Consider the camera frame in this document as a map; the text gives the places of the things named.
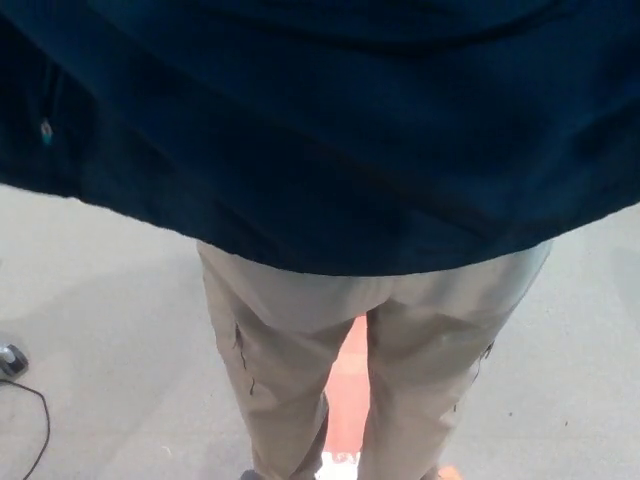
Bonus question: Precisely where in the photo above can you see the dark teal coat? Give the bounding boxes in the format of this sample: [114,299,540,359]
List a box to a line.
[0,0,640,275]

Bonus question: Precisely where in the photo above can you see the beige trousers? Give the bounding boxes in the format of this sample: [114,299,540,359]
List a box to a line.
[195,238,556,480]

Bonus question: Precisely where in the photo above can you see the orange floor mat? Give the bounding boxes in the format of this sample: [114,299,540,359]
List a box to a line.
[319,312,374,480]

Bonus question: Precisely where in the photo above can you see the small grey black device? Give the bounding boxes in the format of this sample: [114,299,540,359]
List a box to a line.
[0,342,29,379]

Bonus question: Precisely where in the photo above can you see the thin black floor cable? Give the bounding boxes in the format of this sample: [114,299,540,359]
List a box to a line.
[0,377,52,480]

